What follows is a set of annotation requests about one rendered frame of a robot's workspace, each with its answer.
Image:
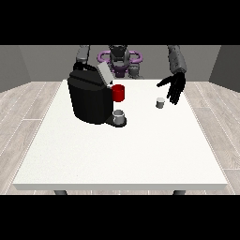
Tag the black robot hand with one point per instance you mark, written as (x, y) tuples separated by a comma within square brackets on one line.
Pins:
[(176, 84), (80, 65)]

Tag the small grey coffee pod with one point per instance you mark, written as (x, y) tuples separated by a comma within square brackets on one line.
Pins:
[(160, 102)]

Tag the pale grey machine lid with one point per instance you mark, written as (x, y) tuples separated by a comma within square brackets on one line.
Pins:
[(105, 72)]

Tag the black coffee machine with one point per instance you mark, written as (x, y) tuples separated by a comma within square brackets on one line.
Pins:
[(89, 97)]

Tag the red pod holder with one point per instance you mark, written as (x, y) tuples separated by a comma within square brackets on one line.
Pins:
[(118, 92)]

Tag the grey robot trunk purple rings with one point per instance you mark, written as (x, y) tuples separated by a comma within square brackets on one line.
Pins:
[(119, 61)]

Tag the small grey cup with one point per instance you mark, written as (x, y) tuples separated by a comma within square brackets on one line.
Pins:
[(119, 116)]

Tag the dark table leg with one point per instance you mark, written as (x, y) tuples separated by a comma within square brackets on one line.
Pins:
[(60, 192), (179, 192)]

